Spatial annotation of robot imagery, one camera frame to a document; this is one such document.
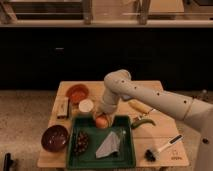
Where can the green plastic tray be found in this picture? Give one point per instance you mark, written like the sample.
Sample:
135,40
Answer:
125,158

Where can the orange red apple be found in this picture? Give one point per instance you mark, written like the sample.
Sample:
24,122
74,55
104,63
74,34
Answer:
101,122

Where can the dark grape bunch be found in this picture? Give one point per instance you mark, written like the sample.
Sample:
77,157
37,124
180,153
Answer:
81,143

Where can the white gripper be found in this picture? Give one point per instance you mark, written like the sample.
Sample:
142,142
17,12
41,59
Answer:
103,109

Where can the black object on floor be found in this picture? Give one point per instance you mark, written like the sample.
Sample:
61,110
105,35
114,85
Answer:
8,161

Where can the black dish brush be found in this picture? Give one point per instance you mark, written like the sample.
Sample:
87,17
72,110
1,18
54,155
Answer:
151,155

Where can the wooden block with slot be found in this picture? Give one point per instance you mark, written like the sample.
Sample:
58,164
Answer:
63,108

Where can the wooden shelf rail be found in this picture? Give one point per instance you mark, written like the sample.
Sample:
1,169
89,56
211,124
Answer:
107,13

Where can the dark brown bowl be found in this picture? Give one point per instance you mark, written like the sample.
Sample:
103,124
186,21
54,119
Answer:
55,138

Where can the white round cup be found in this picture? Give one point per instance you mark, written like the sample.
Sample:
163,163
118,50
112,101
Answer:
86,106

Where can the grey folded cloth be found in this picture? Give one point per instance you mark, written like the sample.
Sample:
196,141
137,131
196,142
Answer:
110,145

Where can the green chili pepper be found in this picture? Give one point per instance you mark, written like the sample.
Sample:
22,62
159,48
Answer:
137,123

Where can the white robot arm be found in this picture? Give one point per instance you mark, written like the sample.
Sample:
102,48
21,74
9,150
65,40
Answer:
194,113

